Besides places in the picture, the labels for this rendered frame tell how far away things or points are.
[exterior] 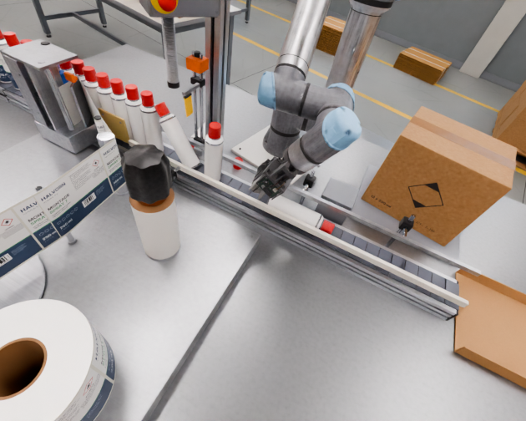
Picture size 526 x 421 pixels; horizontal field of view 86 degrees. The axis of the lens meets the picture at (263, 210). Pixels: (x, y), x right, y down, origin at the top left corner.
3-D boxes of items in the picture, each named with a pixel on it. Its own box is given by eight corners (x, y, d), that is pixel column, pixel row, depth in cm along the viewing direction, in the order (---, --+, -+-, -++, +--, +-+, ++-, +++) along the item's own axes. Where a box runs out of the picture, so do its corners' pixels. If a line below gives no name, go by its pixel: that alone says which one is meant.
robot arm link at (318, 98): (314, 72, 65) (305, 98, 59) (361, 85, 65) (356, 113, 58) (305, 102, 72) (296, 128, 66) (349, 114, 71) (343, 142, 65)
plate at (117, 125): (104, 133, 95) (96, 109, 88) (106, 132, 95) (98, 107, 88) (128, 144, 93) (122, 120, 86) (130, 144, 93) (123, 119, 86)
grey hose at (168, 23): (164, 85, 85) (155, 2, 70) (172, 81, 88) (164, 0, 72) (174, 89, 85) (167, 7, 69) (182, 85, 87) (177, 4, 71)
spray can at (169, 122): (184, 169, 92) (149, 108, 83) (197, 161, 94) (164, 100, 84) (188, 171, 88) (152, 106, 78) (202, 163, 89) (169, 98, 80)
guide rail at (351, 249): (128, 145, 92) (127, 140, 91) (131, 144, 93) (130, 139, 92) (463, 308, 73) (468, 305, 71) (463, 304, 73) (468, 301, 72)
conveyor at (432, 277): (11, 98, 107) (5, 88, 104) (32, 90, 112) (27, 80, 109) (449, 315, 77) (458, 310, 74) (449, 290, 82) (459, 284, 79)
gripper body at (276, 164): (250, 180, 72) (279, 158, 63) (265, 163, 77) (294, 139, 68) (270, 202, 73) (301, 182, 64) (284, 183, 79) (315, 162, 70)
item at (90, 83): (95, 126, 98) (75, 65, 83) (110, 122, 101) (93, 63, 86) (102, 134, 96) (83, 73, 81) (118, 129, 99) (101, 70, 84)
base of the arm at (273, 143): (255, 147, 111) (258, 124, 103) (273, 129, 120) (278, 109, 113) (289, 163, 107) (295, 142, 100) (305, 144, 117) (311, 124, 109)
